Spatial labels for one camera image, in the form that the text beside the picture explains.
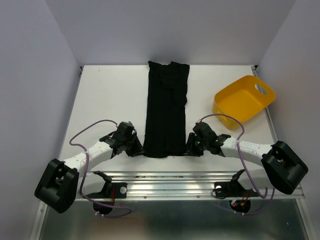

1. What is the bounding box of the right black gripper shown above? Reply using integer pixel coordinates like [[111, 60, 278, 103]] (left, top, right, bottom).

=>
[[181, 131, 208, 156]]

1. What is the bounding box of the black t shirt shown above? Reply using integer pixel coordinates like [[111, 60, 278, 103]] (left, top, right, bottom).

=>
[[143, 61, 190, 158]]

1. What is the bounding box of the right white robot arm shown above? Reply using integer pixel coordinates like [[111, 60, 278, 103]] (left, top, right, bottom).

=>
[[186, 122, 309, 197]]

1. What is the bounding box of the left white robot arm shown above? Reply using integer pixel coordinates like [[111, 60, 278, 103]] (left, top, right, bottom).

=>
[[34, 122, 144, 218]]

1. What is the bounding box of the yellow plastic basket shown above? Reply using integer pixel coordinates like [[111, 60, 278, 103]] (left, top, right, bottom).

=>
[[212, 75, 276, 130]]

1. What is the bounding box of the aluminium mounting rail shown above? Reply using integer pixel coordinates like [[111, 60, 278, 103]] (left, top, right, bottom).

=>
[[39, 170, 306, 201]]

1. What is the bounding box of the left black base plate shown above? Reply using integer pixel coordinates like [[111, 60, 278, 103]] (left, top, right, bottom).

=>
[[85, 182, 128, 199]]

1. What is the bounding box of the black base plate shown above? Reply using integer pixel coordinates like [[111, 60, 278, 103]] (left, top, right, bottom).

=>
[[85, 182, 128, 199], [211, 181, 259, 200]]

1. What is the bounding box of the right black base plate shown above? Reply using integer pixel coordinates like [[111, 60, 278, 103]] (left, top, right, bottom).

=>
[[211, 181, 259, 200]]

